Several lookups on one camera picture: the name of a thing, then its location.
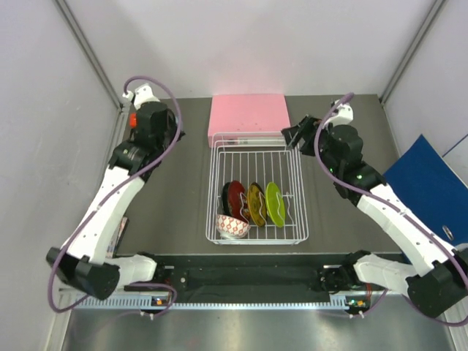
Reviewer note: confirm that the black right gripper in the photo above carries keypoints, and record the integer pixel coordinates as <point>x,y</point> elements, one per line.
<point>306,130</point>

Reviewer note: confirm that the lime green plate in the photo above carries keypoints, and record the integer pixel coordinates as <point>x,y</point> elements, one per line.
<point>275,204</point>

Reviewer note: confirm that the yellow patterned plate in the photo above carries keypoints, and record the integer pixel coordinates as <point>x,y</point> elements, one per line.
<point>256,204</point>

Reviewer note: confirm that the red floral plate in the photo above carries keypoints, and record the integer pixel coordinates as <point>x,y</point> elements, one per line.
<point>236,198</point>

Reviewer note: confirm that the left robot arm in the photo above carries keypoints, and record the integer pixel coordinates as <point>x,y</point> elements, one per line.
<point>82,261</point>

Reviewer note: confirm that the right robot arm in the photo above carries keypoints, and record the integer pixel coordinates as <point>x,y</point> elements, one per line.
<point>435,277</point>

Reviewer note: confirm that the pink binder box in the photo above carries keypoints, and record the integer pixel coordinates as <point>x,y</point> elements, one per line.
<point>234,114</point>

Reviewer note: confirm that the red white patterned bowl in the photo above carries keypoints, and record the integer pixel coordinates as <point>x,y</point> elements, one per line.
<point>230,227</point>

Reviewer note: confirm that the blue folder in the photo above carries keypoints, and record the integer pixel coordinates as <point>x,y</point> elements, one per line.
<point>433,192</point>

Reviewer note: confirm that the red cube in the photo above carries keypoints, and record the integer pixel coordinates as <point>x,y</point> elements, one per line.
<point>133,120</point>

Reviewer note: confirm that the white wire dish rack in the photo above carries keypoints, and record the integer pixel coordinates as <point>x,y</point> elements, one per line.
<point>259,158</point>

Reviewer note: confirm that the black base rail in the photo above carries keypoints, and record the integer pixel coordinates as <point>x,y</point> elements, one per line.
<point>245,278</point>

